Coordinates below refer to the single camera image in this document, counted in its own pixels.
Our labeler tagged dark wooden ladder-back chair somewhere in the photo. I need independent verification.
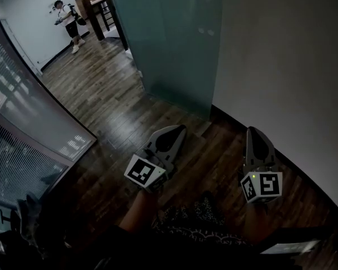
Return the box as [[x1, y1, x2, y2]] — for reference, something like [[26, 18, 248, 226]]
[[103, 0, 130, 51]]

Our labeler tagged grey fabric office chair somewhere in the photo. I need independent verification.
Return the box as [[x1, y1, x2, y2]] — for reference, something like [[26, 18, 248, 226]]
[[16, 194, 46, 254]]

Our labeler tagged person's right forearm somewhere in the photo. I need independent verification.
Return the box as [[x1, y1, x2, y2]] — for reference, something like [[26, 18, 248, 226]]
[[246, 202, 269, 245]]

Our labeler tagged person's left forearm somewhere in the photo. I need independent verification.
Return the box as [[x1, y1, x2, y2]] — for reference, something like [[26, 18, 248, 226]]
[[119, 190, 159, 233]]

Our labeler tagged glass partition with blinds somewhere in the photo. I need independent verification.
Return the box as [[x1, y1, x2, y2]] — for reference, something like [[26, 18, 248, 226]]
[[0, 0, 98, 233]]

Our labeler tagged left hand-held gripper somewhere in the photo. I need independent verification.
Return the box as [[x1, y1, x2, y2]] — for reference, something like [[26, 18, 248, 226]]
[[123, 124, 187, 194]]

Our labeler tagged person's dark patterned clothing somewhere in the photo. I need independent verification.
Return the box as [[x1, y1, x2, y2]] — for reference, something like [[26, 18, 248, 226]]
[[95, 190, 271, 270]]

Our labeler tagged dark wooden high table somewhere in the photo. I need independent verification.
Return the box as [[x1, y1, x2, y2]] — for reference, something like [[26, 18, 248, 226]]
[[81, 0, 108, 41]]

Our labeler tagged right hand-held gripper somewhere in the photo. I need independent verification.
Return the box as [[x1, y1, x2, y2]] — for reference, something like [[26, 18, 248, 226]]
[[240, 127, 283, 204]]

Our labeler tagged black office chair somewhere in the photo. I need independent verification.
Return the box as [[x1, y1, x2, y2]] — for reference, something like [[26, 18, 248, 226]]
[[0, 208, 74, 270]]

